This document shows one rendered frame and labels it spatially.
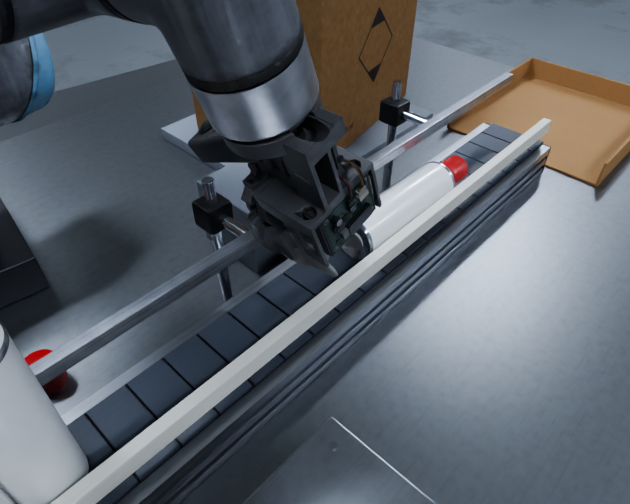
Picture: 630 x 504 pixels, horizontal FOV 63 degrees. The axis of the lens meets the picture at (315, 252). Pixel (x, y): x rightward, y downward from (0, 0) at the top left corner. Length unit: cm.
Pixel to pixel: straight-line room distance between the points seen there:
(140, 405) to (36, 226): 38
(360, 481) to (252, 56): 31
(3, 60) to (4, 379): 38
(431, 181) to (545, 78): 60
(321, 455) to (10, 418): 22
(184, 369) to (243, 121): 25
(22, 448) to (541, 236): 62
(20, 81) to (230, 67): 38
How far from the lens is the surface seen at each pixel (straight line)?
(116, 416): 48
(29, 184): 88
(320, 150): 32
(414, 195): 59
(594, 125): 104
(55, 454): 40
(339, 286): 49
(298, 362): 48
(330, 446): 43
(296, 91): 31
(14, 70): 64
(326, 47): 69
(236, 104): 30
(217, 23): 27
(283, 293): 53
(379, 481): 42
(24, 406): 36
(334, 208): 36
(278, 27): 29
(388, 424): 50
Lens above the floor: 127
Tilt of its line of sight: 42 degrees down
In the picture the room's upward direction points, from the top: straight up
